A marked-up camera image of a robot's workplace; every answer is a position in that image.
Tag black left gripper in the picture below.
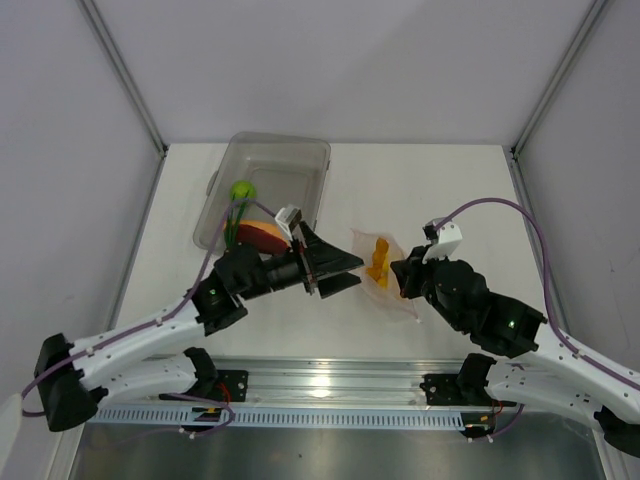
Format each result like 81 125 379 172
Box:
239 222 364 302

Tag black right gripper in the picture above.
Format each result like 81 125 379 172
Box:
390 244 466 332

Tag yellow chicken toy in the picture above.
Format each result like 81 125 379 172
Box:
366 237 389 290

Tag clear zip top bag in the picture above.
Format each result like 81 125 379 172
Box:
351 229 419 322

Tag red yellow mango slice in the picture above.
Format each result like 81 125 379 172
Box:
236 220 289 255

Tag green onion stalks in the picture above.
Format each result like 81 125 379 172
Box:
224 201 250 248

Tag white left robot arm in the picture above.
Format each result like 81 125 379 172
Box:
34 223 364 432

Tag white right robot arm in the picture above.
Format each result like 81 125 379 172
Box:
390 247 639 456

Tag clear plastic food bin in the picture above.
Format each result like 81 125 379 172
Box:
193 132 331 250

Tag green lime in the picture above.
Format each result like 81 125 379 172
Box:
229 180 257 202

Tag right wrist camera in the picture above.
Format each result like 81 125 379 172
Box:
422 219 463 264

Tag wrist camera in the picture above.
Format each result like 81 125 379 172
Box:
422 219 463 264
274 204 302 241

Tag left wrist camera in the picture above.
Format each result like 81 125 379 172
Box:
274 204 302 241

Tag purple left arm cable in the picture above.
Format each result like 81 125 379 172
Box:
20 198 279 444

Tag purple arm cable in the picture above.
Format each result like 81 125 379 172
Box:
434 197 640 396
20 198 279 444

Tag aluminium table edge rail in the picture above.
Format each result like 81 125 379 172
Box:
72 354 461 409

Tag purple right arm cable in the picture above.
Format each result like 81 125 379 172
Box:
434 197 640 396

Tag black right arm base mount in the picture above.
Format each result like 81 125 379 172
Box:
419 353 497 407

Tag right corner aluminium post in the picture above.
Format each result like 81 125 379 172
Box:
509 0 614 161

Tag corner aluminium post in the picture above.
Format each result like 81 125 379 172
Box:
74 0 169 157
509 0 614 161

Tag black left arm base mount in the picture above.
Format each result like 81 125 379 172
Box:
158 368 250 404

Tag white slotted cable duct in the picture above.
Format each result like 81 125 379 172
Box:
91 404 465 431

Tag left corner aluminium post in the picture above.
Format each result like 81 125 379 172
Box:
74 0 169 157

